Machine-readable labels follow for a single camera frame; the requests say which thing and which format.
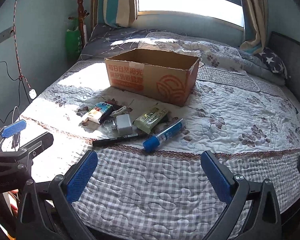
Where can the person's left hand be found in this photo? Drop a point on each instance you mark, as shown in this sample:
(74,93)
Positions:
(13,203)

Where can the colourful tissue pack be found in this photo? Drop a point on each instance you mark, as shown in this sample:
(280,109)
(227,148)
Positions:
(97,112)

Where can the printed cardboard box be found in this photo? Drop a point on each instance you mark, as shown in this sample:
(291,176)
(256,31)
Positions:
(130,77)

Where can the blue glue bottle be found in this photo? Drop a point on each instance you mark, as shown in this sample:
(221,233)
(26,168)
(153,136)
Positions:
(162,136)

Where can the checked quilted pillow mat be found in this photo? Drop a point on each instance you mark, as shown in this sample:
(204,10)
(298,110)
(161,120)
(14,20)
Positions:
(227,78)

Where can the red and black clip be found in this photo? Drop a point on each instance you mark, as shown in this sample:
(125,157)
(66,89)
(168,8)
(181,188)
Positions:
(115,105)

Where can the striped teal curtain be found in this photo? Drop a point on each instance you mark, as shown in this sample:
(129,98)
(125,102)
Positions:
(115,2)

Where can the white charger adapter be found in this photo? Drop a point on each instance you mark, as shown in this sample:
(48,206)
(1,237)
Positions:
(123,125)

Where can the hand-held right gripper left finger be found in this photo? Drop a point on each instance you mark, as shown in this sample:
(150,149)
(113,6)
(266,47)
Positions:
(82,177)

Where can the beige striped curtain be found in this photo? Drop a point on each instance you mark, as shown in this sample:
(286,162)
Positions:
(255,12)

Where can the grey padded headboard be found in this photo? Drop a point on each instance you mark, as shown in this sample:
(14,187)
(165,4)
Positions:
(295,62)

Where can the green plastic bag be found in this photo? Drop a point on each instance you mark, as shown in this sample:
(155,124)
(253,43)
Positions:
(72,43)

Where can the small white hanging device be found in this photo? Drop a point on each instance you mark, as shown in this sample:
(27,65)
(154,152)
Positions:
(32,94)

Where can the folded floral quilt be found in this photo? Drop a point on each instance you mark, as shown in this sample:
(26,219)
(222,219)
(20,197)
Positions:
(222,52)

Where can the navy star pillow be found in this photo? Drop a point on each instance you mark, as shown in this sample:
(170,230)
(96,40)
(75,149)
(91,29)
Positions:
(272,60)

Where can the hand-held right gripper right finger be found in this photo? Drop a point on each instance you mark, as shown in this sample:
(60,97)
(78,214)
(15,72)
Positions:
(216,180)

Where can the black marker pen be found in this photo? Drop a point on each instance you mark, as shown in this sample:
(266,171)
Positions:
(115,139)

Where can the window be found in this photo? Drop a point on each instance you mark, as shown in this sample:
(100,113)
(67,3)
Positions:
(187,2)

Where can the floral quilted bedspread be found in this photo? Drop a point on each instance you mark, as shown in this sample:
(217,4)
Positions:
(152,192)

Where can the wooden coat rack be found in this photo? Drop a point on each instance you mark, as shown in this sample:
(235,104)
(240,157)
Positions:
(80,10)

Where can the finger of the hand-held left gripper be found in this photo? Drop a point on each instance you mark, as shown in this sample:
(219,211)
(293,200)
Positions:
(13,128)
(37,143)

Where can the grey wall socket strip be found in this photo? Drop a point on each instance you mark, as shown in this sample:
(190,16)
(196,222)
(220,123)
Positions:
(0,37)

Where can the green snack packet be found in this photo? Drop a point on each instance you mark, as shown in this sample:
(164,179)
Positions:
(150,118)

